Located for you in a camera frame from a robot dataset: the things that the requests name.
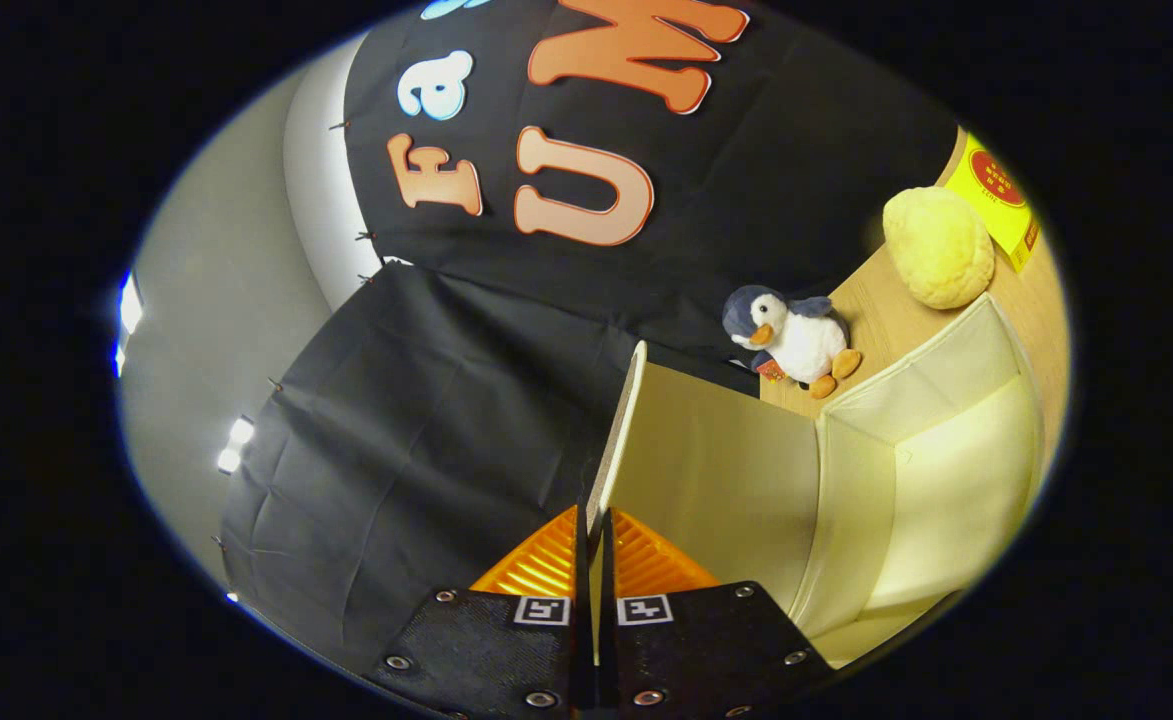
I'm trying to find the yellow book with red circle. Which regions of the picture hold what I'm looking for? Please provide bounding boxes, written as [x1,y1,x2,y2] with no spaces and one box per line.
[944,130,1042,274]

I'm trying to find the black backdrop cloth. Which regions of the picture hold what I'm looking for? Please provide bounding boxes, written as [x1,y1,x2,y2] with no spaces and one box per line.
[221,0,962,676]

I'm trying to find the yellow round plush cushion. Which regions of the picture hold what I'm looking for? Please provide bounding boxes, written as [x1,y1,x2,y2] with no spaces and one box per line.
[882,186,996,311]

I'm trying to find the cream fabric storage box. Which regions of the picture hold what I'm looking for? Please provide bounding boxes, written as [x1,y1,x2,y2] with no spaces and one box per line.
[586,293,1047,669]

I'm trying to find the white ceiling light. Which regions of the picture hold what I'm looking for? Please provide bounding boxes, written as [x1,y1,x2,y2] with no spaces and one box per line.
[216,415,257,476]
[118,270,144,336]

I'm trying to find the penguin plush toy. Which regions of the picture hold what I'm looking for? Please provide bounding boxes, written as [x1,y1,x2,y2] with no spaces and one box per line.
[722,285,863,401]

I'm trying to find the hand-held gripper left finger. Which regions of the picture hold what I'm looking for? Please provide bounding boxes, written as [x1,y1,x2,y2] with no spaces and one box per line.
[366,505,592,720]

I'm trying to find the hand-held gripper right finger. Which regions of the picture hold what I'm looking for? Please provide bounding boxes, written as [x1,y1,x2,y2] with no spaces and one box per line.
[598,508,837,720]

